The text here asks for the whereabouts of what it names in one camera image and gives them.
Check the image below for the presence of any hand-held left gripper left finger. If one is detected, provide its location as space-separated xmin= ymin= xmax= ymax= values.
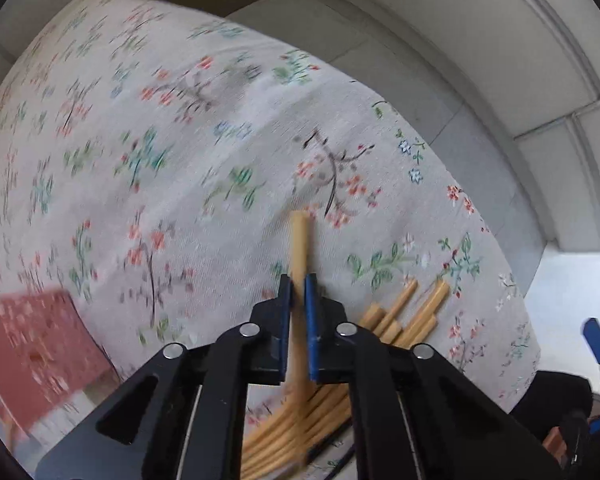
xmin=35 ymin=274 xmax=294 ymax=480

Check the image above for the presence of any dark cloth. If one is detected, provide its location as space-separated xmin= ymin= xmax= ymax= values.
xmin=509 ymin=370 xmax=595 ymax=443

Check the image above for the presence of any white base cabinet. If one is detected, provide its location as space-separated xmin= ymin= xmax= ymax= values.
xmin=300 ymin=0 xmax=600 ymax=253

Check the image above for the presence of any black chopstick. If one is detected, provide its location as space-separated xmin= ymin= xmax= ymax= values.
xmin=327 ymin=449 xmax=357 ymax=479

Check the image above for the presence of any pink perforated utensil holder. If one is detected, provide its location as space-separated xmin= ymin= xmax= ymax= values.
xmin=0 ymin=289 xmax=120 ymax=438

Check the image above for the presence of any bunch of wooden chopsticks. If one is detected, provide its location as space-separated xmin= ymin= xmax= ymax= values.
xmin=240 ymin=279 xmax=452 ymax=480

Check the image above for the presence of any floral printed cloth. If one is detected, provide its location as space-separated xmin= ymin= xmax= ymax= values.
xmin=0 ymin=0 xmax=541 ymax=480

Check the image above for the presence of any single wooden chopstick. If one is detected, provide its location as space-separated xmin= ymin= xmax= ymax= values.
xmin=286 ymin=210 xmax=315 ymax=468

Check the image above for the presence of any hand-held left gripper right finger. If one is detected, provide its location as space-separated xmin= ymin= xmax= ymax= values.
xmin=304 ymin=273 xmax=563 ymax=480

